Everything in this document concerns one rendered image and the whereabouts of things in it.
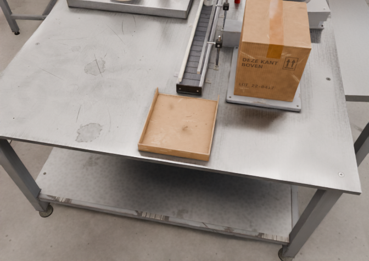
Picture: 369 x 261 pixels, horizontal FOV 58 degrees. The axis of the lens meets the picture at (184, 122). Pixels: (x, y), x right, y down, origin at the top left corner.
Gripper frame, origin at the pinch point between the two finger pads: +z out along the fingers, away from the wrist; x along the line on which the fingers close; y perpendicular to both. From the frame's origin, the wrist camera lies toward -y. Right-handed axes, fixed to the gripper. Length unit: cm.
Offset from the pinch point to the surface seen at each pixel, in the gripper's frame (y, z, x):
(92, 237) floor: 47, 32, 132
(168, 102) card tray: 7, -24, 62
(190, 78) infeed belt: 0, -23, 51
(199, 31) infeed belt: 1.8, -6.0, 21.4
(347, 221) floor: -94, 50, 101
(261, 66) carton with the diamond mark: -27, -36, 47
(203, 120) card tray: -8, -28, 68
